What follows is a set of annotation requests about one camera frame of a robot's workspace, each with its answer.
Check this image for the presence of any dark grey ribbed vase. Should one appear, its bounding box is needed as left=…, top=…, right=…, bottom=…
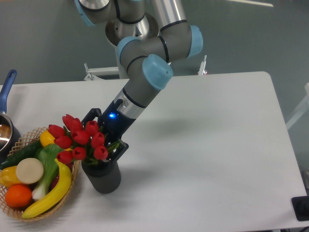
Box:
left=82, top=161, right=121, bottom=194

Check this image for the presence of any orange fruit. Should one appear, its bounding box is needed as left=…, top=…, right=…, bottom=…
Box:
left=5, top=184, right=32, bottom=208

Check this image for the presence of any yellow lemon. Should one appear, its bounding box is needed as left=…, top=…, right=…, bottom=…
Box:
left=40, top=130, right=55, bottom=147

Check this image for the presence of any silver clamp screw right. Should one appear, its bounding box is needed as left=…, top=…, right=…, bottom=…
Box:
left=198, top=55, right=208, bottom=75

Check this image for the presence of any red tulip bouquet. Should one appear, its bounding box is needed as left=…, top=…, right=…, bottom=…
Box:
left=48, top=114, right=121, bottom=165

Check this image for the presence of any black device at table edge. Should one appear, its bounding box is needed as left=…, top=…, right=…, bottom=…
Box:
left=291, top=196, right=309, bottom=221

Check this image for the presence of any blue handled saucepan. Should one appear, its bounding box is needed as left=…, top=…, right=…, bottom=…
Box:
left=0, top=69, right=21, bottom=162

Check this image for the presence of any red fruit in basket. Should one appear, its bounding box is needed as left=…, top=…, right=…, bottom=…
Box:
left=50, top=174, right=59, bottom=191

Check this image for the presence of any white frame at right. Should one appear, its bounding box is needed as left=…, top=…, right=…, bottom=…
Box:
left=285, top=83, right=309, bottom=130

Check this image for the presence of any woven wicker basket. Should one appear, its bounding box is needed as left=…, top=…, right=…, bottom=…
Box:
left=0, top=127, right=81, bottom=222

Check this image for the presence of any green cucumber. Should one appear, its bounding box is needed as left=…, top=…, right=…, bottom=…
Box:
left=0, top=140, right=42, bottom=170

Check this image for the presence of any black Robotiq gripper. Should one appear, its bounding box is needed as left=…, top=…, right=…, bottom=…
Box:
left=81, top=100, right=135, bottom=162

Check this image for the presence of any round beige bun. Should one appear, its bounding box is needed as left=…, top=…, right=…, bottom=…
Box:
left=15, top=158, right=44, bottom=184

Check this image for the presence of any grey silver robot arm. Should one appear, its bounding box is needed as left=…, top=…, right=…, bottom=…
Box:
left=75, top=0, right=203, bottom=164

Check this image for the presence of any green bok choy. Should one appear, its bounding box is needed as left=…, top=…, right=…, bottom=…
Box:
left=32, top=144, right=63, bottom=201

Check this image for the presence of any yellow bell pepper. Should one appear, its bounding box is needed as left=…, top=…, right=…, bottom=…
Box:
left=0, top=166, right=22, bottom=188

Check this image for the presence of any yellow banana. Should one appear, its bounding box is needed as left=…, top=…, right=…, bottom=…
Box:
left=22, top=159, right=72, bottom=219

